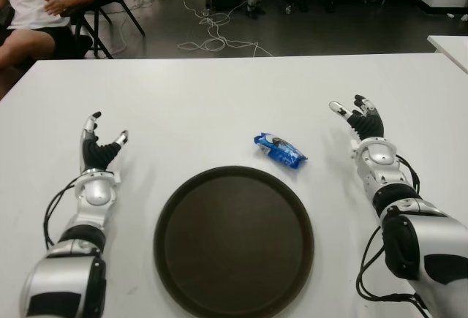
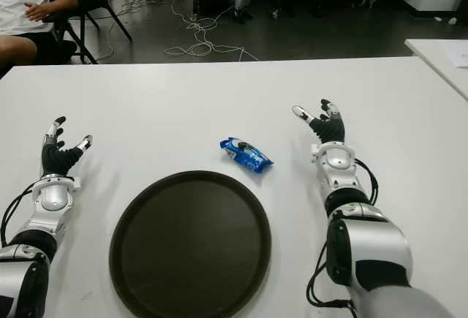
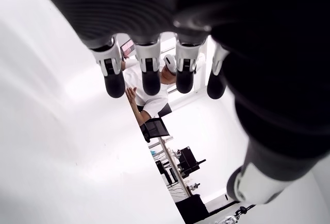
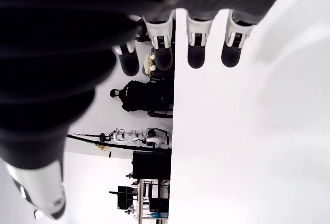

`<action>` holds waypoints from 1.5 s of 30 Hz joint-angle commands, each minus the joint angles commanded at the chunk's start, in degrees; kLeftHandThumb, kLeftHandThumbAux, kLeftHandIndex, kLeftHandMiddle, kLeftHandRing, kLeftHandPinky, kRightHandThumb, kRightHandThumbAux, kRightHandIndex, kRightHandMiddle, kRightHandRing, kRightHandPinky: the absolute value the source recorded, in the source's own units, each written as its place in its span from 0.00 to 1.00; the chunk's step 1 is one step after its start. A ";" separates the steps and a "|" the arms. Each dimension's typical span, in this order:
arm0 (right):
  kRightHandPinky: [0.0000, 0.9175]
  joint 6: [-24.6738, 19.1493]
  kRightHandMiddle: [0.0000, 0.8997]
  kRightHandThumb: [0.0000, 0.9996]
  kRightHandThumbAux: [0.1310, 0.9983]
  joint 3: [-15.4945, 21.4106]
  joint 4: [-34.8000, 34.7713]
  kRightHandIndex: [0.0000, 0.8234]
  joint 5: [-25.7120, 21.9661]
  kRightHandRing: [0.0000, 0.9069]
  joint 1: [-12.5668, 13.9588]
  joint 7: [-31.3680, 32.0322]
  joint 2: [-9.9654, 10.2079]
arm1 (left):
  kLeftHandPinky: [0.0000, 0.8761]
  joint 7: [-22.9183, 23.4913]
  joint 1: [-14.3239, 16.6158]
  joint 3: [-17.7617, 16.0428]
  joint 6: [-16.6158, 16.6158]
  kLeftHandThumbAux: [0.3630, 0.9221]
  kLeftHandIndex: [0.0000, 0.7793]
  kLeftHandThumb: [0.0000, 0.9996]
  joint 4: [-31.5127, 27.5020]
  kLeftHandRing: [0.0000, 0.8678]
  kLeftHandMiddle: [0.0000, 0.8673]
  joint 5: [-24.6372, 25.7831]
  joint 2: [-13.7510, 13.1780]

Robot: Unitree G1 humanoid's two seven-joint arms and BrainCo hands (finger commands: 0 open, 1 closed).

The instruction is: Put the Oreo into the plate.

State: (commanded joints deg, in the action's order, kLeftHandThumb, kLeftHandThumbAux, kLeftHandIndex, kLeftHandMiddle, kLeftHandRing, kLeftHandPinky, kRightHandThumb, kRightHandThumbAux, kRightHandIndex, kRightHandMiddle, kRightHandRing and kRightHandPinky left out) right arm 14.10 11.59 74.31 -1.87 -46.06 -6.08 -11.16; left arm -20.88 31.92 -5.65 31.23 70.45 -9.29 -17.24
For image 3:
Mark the white VR headset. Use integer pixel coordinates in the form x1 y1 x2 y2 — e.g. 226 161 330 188
163 54 178 77

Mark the pink lit screen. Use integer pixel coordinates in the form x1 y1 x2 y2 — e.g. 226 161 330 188
120 40 135 58

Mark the seated person in white shirt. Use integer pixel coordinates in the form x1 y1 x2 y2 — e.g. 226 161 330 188
121 54 181 128

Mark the black equipment rack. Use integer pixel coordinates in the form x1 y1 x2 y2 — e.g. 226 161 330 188
177 146 207 180

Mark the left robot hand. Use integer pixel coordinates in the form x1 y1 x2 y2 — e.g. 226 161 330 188
32 0 330 206

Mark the black cabinet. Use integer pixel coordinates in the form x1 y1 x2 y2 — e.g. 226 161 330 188
174 194 210 224

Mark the long beige wooden bar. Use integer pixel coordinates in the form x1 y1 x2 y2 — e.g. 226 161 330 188
158 136 193 199

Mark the black folding chair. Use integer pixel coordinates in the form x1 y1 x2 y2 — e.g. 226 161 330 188
141 117 171 144

